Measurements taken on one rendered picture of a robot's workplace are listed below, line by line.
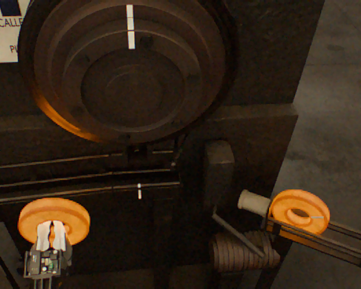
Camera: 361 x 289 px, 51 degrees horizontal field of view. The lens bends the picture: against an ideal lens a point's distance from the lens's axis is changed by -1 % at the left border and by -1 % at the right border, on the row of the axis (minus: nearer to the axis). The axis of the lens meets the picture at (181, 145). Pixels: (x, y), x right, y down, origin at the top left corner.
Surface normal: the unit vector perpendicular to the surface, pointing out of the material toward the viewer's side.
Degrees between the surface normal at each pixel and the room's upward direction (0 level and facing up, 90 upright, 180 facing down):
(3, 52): 90
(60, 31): 54
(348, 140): 0
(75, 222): 89
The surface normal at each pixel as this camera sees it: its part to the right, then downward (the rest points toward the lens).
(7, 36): 0.12, 0.71
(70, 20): -0.49, -0.12
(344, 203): 0.04, -0.70
